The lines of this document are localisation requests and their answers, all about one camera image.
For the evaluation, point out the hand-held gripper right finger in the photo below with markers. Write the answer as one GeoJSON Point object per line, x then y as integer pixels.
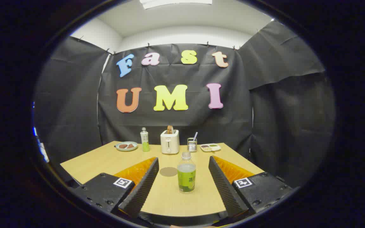
{"type": "Point", "coordinates": [223, 190]}

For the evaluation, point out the ceiling light panel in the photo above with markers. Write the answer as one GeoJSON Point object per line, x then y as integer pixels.
{"type": "Point", "coordinates": [176, 3]}

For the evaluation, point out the green label juice bottle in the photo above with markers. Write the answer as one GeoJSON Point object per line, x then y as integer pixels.
{"type": "Point", "coordinates": [186, 179]}

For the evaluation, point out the wooden table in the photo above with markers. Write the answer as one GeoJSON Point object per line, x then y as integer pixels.
{"type": "Point", "coordinates": [106, 161]}

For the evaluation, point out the slim green drink bottle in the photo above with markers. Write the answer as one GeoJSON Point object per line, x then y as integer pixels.
{"type": "Point", "coordinates": [144, 142]}

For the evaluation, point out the pale green plate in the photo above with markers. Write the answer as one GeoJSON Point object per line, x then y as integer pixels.
{"type": "Point", "coordinates": [126, 149]}

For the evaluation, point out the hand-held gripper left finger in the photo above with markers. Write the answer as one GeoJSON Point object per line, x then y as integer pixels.
{"type": "Point", "coordinates": [144, 190]}

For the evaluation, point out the white toaster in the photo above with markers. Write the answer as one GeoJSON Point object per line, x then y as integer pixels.
{"type": "Point", "coordinates": [169, 144]}

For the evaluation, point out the white divided dish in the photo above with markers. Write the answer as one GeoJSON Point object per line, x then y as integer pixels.
{"type": "Point", "coordinates": [210, 148]}

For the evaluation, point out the bread slice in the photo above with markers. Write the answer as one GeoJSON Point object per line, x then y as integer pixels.
{"type": "Point", "coordinates": [169, 129]}

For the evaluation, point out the round brown coaster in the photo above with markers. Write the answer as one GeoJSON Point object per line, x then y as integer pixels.
{"type": "Point", "coordinates": [168, 172]}

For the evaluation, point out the thin straw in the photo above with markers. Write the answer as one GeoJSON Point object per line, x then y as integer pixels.
{"type": "Point", "coordinates": [195, 135]}

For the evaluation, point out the brown food piece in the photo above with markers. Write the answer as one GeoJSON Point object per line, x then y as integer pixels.
{"type": "Point", "coordinates": [122, 146]}
{"type": "Point", "coordinates": [130, 146]}

